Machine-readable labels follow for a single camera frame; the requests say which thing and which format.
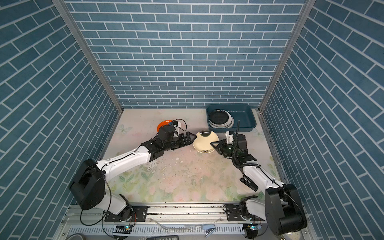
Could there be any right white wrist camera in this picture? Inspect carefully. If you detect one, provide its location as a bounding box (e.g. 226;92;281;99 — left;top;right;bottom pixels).
225;131;235;145

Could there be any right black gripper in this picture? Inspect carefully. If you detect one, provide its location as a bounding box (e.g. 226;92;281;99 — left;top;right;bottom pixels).
211;138;239;159

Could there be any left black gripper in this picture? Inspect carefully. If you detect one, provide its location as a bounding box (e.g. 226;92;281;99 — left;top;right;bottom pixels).
162;131;197;152

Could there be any orange plastic plate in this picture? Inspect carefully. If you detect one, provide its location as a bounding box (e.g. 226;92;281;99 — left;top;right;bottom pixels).
157;120;173;132

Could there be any aluminium mounting rail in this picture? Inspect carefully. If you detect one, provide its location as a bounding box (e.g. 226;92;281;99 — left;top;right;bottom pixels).
53;203;317;240

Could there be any white plate clover emblem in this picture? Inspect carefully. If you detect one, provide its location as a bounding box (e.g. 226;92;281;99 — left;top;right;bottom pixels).
209;111;234;129

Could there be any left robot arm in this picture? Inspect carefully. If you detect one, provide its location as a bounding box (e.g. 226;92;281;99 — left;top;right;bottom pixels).
69;125;197;222

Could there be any black round plate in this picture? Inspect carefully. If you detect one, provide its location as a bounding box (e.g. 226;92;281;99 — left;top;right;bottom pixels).
209;110;230;126

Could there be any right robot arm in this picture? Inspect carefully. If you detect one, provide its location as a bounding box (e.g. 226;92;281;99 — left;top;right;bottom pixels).
210;131;308;236

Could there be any cream plate green edge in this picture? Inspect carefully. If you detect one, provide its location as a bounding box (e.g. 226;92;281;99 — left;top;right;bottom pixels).
193;131;219;154

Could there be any teal plastic bin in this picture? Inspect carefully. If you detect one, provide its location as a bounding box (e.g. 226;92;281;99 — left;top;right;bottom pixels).
207;104;257;133

